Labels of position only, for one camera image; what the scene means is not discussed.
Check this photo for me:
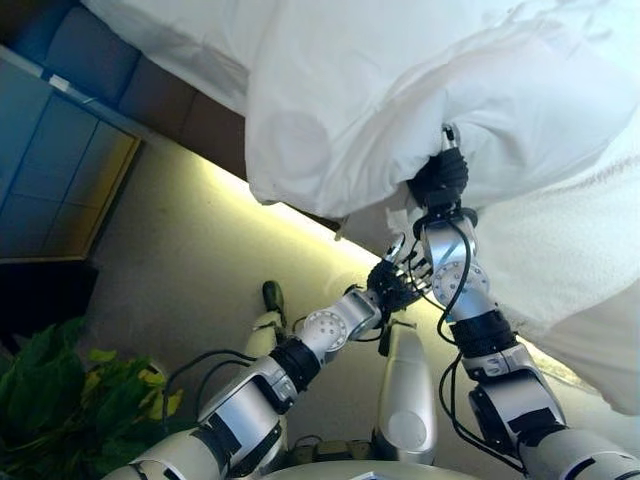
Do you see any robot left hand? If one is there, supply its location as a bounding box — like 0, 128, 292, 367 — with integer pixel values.
367, 232, 434, 314

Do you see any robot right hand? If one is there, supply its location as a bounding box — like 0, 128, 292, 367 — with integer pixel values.
405, 124, 471, 209

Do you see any white duvet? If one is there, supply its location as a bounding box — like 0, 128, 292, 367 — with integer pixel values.
244, 0, 640, 232

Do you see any white fitted bed sheet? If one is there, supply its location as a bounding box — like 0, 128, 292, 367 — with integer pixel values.
82, 0, 262, 102

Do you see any robot right leg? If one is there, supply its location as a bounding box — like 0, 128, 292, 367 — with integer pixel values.
374, 322, 439, 464

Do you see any robot leg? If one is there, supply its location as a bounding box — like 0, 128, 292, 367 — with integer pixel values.
374, 322, 439, 464
239, 279, 292, 362

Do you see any robot left leg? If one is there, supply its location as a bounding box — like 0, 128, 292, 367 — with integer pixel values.
239, 279, 292, 362

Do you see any white textured fringed blanket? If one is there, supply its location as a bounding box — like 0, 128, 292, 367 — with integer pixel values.
334, 149, 640, 417

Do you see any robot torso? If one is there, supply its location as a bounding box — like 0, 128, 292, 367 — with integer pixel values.
269, 434, 527, 480

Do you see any green leafy plant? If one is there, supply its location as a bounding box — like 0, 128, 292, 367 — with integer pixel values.
0, 317, 187, 480

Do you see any black box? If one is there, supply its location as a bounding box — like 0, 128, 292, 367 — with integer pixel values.
0, 258, 102, 347

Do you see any light wooden nightstand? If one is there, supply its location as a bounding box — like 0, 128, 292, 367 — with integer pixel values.
0, 44, 144, 264

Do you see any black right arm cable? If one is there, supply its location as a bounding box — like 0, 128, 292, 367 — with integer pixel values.
436, 219, 527, 472

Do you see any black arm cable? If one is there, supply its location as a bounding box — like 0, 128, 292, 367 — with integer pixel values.
436, 219, 527, 472
162, 348, 262, 437

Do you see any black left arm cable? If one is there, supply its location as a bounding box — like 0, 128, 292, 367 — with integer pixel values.
162, 348, 262, 437

